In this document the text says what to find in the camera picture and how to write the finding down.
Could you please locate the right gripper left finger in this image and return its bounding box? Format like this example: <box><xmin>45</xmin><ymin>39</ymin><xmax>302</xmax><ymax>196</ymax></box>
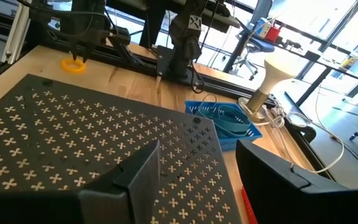
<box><xmin>0</xmin><ymin>139</ymin><xmax>162</xmax><ymax>224</ymax></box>

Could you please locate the white cone desk lamp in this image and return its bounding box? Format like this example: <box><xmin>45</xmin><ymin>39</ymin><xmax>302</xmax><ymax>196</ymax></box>
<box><xmin>237</xmin><ymin>51</ymin><xmax>296</xmax><ymax>123</ymax></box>

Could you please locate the dark grey side table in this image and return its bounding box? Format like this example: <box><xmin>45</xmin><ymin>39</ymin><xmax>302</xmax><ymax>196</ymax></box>
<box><xmin>107</xmin><ymin>0</ymin><xmax>241</xmax><ymax>32</ymax></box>

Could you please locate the small blue box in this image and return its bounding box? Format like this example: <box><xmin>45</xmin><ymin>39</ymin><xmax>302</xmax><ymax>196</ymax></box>
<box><xmin>255</xmin><ymin>17</ymin><xmax>272</xmax><ymax>35</ymax></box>

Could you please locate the black cable clip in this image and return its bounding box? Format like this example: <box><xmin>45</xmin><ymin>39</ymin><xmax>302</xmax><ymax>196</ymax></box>
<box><xmin>290</xmin><ymin>123</ymin><xmax>317</xmax><ymax>144</ymax></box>

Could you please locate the red plastic basket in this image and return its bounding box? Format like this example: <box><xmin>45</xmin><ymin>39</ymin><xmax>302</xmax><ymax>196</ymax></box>
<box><xmin>240</xmin><ymin>185</ymin><xmax>260</xmax><ymax>224</ymax></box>

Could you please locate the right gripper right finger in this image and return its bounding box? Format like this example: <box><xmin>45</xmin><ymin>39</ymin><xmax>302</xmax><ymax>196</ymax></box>
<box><xmin>235</xmin><ymin>139</ymin><xmax>358</xmax><ymax>224</ymax></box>

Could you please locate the white lamp cable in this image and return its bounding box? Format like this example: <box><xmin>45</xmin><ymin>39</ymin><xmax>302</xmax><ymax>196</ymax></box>
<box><xmin>237</xmin><ymin>83</ymin><xmax>346</xmax><ymax>175</ymax></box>

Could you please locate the yellow coil keychain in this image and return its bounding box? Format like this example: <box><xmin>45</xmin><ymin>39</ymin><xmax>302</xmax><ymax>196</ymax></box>
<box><xmin>60</xmin><ymin>57</ymin><xmax>87</xmax><ymax>75</ymax></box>

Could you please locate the long black desk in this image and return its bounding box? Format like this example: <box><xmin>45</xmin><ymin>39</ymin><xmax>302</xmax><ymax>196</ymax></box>
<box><xmin>237</xmin><ymin>18</ymin><xmax>358</xmax><ymax>106</ymax></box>

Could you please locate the black perforated metal riser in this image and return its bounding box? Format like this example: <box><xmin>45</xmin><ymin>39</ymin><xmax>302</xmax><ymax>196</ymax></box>
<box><xmin>0</xmin><ymin>73</ymin><xmax>244</xmax><ymax>224</ymax></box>

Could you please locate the blue office chair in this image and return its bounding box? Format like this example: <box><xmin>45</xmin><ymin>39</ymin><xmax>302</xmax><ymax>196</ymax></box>
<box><xmin>224</xmin><ymin>34</ymin><xmax>275</xmax><ymax>82</ymax></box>

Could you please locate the blue plastic basket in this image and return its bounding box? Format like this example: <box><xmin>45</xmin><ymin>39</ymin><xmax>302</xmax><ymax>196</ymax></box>
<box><xmin>184</xmin><ymin>99</ymin><xmax>264</xmax><ymax>153</ymax></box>

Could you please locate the black aluminium table frame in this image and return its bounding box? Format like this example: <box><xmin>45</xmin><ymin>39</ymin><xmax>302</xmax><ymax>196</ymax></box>
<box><xmin>0</xmin><ymin>6</ymin><xmax>335</xmax><ymax>181</ymax></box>

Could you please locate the small red box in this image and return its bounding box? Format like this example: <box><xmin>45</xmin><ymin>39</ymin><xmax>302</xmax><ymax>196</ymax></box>
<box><xmin>265</xmin><ymin>24</ymin><xmax>283</xmax><ymax>43</ymax></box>

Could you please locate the silver aluminium post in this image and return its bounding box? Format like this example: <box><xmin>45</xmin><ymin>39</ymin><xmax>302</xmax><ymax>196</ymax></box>
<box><xmin>1</xmin><ymin>0</ymin><xmax>33</xmax><ymax>65</ymax></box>

